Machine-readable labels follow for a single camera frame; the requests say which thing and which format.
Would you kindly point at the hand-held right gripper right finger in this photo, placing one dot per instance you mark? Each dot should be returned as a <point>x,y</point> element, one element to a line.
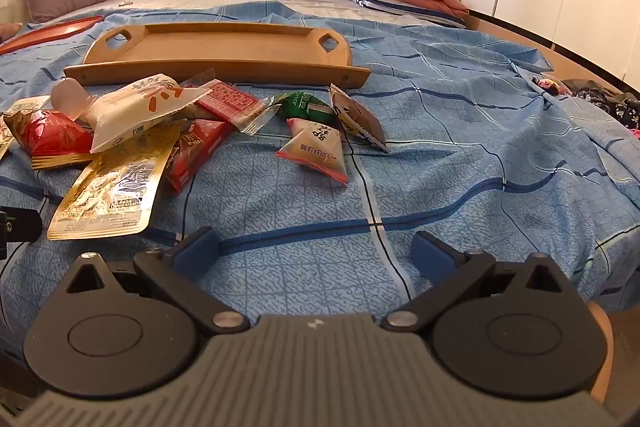
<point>430,257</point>

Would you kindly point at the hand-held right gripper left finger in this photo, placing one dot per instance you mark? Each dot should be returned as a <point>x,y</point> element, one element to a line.
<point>196,254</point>

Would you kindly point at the brown snack packet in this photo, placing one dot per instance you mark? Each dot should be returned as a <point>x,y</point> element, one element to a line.
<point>362,119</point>

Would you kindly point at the red and gold snack packet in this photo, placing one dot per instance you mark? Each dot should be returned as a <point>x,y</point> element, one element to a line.
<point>52,134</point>

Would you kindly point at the dark red snack packet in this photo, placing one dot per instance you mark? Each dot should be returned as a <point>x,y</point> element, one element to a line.
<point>197,147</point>

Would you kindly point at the blue checked bedsheet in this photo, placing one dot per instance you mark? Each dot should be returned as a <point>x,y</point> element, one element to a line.
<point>475,147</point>

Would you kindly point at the clear jelly cup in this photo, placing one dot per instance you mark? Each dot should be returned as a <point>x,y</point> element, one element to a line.
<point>70,99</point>

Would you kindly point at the white packet with orange print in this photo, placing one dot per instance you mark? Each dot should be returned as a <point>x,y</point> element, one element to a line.
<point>135,112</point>

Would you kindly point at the red wrapper with clear ends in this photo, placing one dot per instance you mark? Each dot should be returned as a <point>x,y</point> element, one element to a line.
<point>230,102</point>

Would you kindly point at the white pink-edged triangular packet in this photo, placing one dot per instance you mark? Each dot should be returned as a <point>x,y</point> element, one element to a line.
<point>315,149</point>

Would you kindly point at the green snack packet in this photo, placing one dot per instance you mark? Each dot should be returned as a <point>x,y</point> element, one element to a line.
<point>305,104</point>

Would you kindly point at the red flat tray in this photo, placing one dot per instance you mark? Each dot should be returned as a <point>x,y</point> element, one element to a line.
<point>45,34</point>

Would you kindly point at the brown cloth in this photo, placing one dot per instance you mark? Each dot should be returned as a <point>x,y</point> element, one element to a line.
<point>9,32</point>

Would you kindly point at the small colourful toy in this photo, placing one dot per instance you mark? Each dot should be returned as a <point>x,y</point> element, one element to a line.
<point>549,85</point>

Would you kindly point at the dark floral cloth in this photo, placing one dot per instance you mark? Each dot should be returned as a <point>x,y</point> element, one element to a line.
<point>610,99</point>

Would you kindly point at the blue white striped folded blanket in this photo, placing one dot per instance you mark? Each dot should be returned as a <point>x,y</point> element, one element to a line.
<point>380,2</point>

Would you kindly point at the wooden bed frame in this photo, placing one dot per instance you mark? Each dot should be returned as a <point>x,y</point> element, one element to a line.
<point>565,57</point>

